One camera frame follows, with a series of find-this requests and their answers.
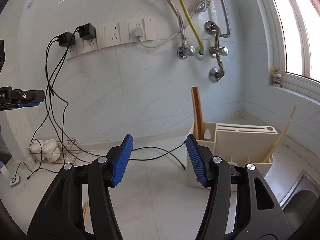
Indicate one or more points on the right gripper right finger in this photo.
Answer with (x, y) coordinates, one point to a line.
(197, 160)

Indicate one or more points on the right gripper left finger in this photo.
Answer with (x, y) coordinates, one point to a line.
(121, 160)

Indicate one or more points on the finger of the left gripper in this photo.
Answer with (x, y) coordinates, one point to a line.
(31, 96)
(27, 104)

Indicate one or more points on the dark brown chopstick two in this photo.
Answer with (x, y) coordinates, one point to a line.
(199, 114)

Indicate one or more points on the light bamboo chopstick two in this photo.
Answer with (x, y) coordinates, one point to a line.
(85, 210)

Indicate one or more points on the dark brown chopstick one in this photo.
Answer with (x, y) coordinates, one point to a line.
(195, 132)

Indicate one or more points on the light bamboo chopstick five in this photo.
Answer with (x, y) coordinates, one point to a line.
(281, 137)

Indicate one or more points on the black power adapter left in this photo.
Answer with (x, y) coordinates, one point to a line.
(66, 39)

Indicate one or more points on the black power adapter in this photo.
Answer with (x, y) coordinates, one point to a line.
(87, 32)
(66, 39)

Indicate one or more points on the small white button device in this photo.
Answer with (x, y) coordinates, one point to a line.
(15, 181)

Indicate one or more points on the black power adapter right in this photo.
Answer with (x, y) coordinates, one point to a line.
(87, 32)

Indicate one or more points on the steel sink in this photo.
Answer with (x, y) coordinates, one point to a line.
(300, 200)

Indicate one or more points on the chrome water valve left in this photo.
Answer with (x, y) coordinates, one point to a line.
(185, 52)

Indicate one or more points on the chrome water valve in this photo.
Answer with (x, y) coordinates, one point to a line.
(185, 52)
(223, 51)

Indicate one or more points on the white socket strip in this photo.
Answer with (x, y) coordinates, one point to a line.
(114, 34)

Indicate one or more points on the chrome water valve right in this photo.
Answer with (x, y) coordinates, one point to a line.
(223, 51)

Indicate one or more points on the small bottle on sill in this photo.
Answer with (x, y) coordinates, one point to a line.
(276, 77)

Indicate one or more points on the wire dish rack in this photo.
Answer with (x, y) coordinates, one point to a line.
(69, 152)

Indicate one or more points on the window frame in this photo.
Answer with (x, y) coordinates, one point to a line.
(294, 31)

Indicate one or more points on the white plug with cord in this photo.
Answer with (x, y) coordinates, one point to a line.
(168, 26)

